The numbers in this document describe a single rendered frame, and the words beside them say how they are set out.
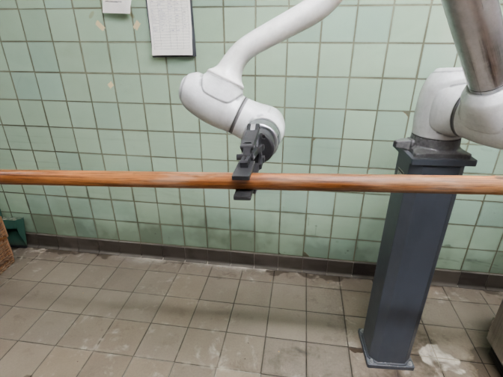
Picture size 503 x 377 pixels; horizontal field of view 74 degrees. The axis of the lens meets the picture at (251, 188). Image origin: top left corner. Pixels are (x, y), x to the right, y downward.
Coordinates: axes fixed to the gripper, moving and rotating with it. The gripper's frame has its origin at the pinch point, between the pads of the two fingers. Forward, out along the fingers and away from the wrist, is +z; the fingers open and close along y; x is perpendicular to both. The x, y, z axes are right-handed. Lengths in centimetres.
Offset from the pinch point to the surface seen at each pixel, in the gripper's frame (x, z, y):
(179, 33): 51, -118, -23
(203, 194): 50, -119, 65
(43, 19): 123, -120, -33
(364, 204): -44, -119, 69
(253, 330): 14, -66, 114
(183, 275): 63, -101, 113
